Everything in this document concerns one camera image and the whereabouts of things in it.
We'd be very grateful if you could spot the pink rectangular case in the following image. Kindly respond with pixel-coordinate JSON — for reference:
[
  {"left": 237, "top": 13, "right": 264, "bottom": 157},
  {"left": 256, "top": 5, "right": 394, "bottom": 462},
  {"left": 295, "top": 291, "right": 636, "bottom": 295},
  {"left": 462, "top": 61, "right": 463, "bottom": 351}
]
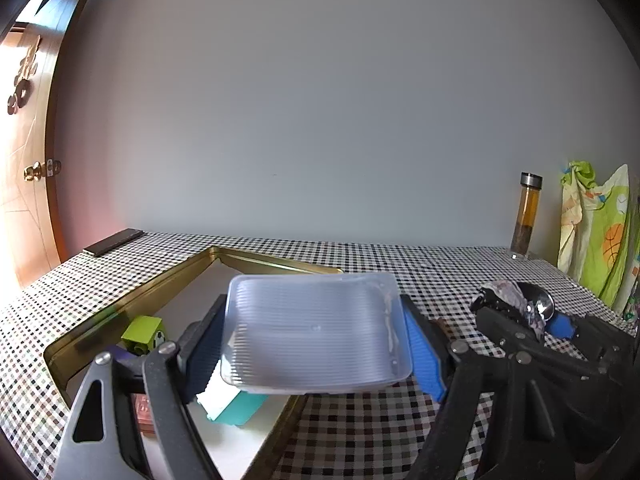
[{"left": 131, "top": 392, "right": 156, "bottom": 433}]

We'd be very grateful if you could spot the green cartoon printed cloth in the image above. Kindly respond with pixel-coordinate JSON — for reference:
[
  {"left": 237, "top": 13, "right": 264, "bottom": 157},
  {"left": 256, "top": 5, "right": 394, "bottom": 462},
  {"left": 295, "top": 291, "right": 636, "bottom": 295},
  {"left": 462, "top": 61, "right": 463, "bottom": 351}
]
[{"left": 557, "top": 160, "right": 640, "bottom": 321}]

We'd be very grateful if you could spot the glass tea bottle metal lid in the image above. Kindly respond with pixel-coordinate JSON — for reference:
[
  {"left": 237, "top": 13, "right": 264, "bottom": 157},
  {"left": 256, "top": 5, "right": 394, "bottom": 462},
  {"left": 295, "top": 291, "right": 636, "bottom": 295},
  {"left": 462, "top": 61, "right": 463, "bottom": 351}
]
[{"left": 509, "top": 172, "right": 543, "bottom": 260}]

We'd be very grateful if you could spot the gold tin box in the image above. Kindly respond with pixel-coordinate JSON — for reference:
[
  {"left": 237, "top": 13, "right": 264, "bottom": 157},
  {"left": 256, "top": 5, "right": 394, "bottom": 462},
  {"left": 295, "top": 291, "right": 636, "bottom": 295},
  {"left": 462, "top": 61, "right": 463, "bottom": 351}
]
[{"left": 43, "top": 246, "right": 346, "bottom": 480}]

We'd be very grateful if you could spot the green block with soccer ball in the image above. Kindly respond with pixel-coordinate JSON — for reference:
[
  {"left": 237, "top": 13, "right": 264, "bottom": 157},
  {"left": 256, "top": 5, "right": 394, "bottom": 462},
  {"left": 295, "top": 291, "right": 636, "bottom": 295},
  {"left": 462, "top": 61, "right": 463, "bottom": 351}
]
[{"left": 121, "top": 315, "right": 167, "bottom": 356}]

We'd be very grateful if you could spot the checkered tablecloth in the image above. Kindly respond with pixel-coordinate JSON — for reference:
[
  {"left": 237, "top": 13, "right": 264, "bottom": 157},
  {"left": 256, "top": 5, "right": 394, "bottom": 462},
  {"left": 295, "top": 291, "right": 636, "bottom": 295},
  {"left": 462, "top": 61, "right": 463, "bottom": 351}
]
[{"left": 0, "top": 232, "right": 640, "bottom": 480}]

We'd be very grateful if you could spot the translucent plastic container lid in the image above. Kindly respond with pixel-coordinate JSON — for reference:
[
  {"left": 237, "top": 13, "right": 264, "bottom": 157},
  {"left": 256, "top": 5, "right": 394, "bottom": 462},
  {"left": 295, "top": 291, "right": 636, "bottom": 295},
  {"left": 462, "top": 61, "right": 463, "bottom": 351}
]
[{"left": 220, "top": 272, "right": 414, "bottom": 395}]

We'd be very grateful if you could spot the brass door handle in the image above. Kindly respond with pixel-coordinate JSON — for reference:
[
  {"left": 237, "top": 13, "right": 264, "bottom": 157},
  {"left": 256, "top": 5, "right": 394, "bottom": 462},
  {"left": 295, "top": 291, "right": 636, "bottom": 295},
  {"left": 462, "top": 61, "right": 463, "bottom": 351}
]
[{"left": 23, "top": 159, "right": 62, "bottom": 181}]

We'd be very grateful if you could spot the dark flat rectangular bar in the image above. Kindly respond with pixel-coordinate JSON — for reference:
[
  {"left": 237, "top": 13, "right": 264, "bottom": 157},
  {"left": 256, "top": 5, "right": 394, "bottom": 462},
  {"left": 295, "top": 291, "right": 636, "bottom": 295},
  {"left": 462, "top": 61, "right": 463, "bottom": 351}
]
[{"left": 82, "top": 228, "right": 145, "bottom": 256}]

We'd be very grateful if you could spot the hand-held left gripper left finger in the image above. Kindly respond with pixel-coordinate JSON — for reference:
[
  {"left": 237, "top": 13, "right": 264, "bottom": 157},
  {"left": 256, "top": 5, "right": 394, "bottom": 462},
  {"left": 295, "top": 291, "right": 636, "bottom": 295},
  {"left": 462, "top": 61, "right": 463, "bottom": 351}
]
[{"left": 50, "top": 294, "right": 228, "bottom": 480}]

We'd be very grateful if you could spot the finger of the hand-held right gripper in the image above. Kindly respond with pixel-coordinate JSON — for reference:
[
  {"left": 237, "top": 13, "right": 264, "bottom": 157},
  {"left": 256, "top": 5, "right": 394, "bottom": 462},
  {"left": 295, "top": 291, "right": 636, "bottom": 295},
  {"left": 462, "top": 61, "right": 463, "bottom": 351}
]
[
  {"left": 546, "top": 311, "right": 640, "bottom": 363},
  {"left": 476, "top": 306, "right": 573, "bottom": 373}
]

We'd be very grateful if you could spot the brass door ornament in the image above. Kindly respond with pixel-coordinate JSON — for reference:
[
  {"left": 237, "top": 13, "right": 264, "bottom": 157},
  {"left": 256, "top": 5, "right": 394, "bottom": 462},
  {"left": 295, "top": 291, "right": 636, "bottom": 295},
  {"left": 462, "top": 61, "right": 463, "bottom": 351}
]
[{"left": 7, "top": 35, "right": 42, "bottom": 115}]

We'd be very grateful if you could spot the wooden door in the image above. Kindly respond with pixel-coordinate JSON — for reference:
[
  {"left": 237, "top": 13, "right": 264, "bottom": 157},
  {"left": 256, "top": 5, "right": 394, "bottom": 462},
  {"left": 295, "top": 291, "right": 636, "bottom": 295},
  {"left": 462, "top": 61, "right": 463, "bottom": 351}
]
[{"left": 0, "top": 0, "right": 112, "bottom": 292}]

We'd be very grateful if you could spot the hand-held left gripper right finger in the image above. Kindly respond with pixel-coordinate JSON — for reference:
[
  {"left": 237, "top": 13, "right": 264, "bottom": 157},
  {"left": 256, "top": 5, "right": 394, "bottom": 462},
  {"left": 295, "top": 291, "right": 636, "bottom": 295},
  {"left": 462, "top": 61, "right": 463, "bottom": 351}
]
[{"left": 400, "top": 294, "right": 576, "bottom": 480}]

